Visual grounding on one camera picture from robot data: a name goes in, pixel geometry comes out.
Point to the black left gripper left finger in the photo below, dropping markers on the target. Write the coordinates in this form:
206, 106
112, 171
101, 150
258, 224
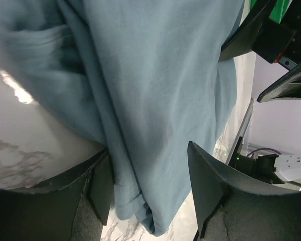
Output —
73, 205

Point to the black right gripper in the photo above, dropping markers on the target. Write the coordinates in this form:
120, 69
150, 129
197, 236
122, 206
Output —
276, 43

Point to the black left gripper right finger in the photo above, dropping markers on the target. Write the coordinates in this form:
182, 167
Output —
230, 205

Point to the blue grey t shirt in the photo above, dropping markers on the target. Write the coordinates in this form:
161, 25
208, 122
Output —
142, 77

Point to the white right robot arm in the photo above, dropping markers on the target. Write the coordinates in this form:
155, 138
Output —
275, 168

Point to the green plastic tray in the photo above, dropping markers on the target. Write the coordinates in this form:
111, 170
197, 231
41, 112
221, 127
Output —
279, 10

